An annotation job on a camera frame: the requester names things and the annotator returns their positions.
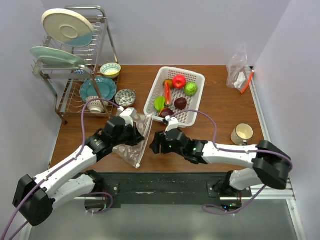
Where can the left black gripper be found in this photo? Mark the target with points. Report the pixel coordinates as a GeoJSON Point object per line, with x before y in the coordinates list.
{"type": "Point", "coordinates": [136, 137]}

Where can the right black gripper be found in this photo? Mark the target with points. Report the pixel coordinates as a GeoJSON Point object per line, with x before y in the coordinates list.
{"type": "Point", "coordinates": [159, 140]}

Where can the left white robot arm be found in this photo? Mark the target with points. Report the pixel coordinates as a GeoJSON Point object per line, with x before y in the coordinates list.
{"type": "Point", "coordinates": [32, 198]}

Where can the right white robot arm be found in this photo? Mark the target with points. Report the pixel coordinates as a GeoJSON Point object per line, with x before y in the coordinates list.
{"type": "Point", "coordinates": [263, 164]}

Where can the clear bag with orange zipper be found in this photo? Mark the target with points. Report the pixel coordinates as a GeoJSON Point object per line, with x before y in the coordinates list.
{"type": "Point", "coordinates": [240, 74]}

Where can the white perforated plastic basket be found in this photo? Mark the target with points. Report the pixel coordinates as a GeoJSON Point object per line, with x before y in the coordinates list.
{"type": "Point", "coordinates": [157, 90]}

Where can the dark purple plum near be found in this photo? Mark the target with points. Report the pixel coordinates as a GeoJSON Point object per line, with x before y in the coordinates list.
{"type": "Point", "coordinates": [165, 112]}

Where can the dark purple plum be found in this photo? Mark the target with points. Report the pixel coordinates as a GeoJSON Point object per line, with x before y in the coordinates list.
{"type": "Point", "coordinates": [165, 112]}
{"type": "Point", "coordinates": [180, 103]}

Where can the grey leaf patterned bowl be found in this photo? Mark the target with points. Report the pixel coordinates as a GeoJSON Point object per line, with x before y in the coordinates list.
{"type": "Point", "coordinates": [125, 98]}

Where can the dark purple plum far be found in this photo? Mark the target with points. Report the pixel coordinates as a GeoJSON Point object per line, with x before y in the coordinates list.
{"type": "Point", "coordinates": [180, 103]}

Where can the green leafy toy fruit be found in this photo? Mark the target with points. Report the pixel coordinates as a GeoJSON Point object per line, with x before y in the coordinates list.
{"type": "Point", "coordinates": [159, 103]}

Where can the brown patterned small bowl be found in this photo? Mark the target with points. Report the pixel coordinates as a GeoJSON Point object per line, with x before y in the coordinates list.
{"type": "Point", "coordinates": [96, 106]}

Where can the teal scalloped plate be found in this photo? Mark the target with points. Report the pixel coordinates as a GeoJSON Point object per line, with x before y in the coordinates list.
{"type": "Point", "coordinates": [107, 88]}

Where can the watermelon slice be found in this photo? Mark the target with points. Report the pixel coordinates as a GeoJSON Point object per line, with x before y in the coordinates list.
{"type": "Point", "coordinates": [168, 95]}

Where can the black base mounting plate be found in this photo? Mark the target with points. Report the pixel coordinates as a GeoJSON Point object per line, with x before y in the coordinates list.
{"type": "Point", "coordinates": [165, 188]}

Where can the green custard apple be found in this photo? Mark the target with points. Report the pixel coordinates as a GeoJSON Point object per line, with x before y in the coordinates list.
{"type": "Point", "coordinates": [190, 89]}

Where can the brown orange fruit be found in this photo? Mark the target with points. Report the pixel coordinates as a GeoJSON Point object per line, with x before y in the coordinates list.
{"type": "Point", "coordinates": [169, 82]}

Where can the red apple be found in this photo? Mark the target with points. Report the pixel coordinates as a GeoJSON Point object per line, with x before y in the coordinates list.
{"type": "Point", "coordinates": [179, 81]}

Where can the teal yellow patterned bowl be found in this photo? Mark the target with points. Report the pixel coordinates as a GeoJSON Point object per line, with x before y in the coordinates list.
{"type": "Point", "coordinates": [110, 70]}

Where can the cream ceramic mug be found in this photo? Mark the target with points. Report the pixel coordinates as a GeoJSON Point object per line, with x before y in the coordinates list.
{"type": "Point", "coordinates": [241, 134]}

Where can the blue patterned small dish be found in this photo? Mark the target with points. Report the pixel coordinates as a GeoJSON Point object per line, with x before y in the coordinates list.
{"type": "Point", "coordinates": [80, 71]}

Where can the metal dish rack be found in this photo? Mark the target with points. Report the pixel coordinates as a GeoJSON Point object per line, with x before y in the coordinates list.
{"type": "Point", "coordinates": [62, 82]}

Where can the mint green plate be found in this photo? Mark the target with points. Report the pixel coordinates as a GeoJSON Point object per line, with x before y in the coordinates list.
{"type": "Point", "coordinates": [56, 57]}

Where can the cream and teal large plate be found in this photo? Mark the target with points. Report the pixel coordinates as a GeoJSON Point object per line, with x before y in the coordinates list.
{"type": "Point", "coordinates": [68, 27]}

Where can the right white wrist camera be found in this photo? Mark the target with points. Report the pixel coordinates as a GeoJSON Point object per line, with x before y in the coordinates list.
{"type": "Point", "coordinates": [171, 123]}

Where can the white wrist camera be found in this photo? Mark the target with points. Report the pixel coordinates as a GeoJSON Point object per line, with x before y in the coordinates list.
{"type": "Point", "coordinates": [171, 123]}
{"type": "Point", "coordinates": [127, 114]}

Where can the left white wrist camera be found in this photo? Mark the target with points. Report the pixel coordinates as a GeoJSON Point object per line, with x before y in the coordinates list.
{"type": "Point", "coordinates": [127, 114]}

